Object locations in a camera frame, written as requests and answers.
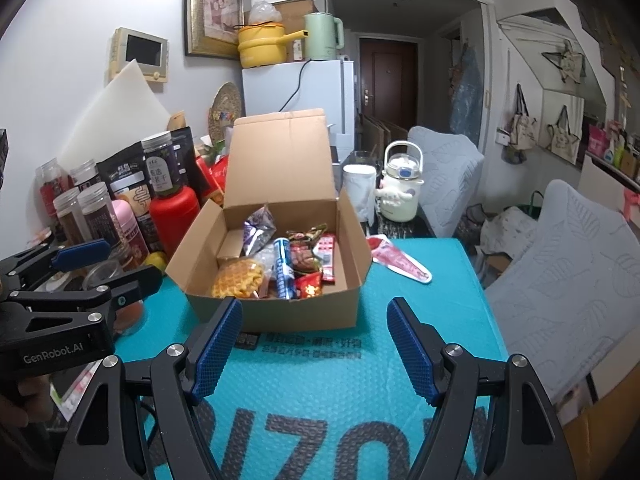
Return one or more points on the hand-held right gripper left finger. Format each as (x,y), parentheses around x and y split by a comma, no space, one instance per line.
(215,350)

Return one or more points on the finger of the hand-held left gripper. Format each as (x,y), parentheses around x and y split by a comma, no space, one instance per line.
(140,282)
(82,252)

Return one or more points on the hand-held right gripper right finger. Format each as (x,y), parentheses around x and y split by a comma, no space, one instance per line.
(415,355)

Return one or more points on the clear waffle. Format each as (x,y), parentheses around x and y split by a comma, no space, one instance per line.
(240,277)

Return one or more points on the small brown snack box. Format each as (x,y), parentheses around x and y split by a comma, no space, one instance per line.
(230,245)

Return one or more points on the blue white snack tube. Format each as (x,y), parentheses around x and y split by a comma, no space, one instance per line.
(282,270)

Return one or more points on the red candy packet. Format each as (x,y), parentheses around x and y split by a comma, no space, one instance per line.
(307,287)

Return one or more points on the purple silver snack packet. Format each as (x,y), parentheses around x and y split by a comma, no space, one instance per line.
(259,227)

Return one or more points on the red white snack packet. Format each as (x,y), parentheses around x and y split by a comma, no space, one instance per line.
(326,257)

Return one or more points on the brown red candy bag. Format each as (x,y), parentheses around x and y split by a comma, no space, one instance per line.
(305,252)

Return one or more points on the person's left hand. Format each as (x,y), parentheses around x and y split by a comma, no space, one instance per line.
(17,402)

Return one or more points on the yellow green fruit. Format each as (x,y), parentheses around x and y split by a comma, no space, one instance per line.
(156,261)

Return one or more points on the clear glass jar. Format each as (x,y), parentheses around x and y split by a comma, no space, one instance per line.
(102,272)

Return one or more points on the clear jar brown contents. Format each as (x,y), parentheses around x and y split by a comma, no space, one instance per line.
(67,217)

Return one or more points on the clear jar dark label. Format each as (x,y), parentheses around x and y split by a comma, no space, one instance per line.
(100,217)

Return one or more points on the white pink wrapper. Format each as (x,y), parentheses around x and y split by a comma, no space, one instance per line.
(75,385)

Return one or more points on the pink bottle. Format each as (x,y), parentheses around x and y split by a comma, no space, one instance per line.
(129,232)

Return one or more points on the red bottle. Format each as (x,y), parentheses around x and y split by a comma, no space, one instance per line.
(175,220)

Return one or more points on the clear jar red contents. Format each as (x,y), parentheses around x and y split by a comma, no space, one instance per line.
(52,185)

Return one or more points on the clear jar dark contents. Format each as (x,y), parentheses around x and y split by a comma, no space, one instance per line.
(85,175)

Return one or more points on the black pouch white label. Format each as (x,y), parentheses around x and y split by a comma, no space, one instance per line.
(125,175)

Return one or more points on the teal bubble mailer mat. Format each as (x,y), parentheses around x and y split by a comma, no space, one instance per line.
(325,385)

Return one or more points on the pink red snack packet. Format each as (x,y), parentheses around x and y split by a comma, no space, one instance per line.
(400,260)

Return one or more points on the red gift pack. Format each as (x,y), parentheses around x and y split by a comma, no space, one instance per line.
(215,180)

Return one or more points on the black side table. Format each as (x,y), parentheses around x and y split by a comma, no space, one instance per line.
(415,227)

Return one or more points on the plain black pouch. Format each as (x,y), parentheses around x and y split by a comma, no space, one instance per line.
(187,160)

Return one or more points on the white foam board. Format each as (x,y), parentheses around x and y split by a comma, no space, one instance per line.
(120,120)

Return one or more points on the white patterned bag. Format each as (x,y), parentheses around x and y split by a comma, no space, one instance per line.
(510,232)

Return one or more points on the wooden board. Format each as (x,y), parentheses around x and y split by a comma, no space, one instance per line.
(177,121)

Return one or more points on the grey covered sofa chair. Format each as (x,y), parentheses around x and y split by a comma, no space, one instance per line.
(565,285)
(445,175)

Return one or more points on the white cartoon water bottle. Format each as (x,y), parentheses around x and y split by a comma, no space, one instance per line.
(397,190)

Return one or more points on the white cup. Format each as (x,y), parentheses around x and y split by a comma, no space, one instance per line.
(358,192)

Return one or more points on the round woven tray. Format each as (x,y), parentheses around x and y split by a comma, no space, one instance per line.
(227,102)

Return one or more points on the clear glass cup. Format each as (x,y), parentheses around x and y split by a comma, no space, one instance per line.
(362,157)

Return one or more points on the large floor cardboard box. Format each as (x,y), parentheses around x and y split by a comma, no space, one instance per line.
(605,435)

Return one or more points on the leaning cardboard sheets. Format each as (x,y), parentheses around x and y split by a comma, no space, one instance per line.
(385,132)

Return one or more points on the white fridge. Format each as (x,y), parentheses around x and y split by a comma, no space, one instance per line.
(280,90)

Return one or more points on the beige tote bag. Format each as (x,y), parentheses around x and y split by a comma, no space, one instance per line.
(520,127)

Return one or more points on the yellow pot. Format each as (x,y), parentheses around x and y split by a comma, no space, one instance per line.
(257,50)

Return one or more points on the blue patterned hanging cloth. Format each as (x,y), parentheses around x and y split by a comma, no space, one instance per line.
(466,92)

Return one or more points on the dark brown door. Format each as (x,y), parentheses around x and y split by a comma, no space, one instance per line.
(387,82)

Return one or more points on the gold framed picture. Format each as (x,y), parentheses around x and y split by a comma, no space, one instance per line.
(215,5)

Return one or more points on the row of colourful bottles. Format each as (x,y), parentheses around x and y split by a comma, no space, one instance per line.
(612,147)

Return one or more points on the clear plastic bag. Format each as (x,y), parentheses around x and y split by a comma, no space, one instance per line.
(262,12)

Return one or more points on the pale green kettle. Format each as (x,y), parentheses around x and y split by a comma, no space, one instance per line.
(320,37)

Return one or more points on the brown cardboard carton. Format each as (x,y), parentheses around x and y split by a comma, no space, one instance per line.
(295,10)

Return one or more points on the beige wall intercom panel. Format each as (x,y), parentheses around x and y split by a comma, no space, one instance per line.
(142,50)

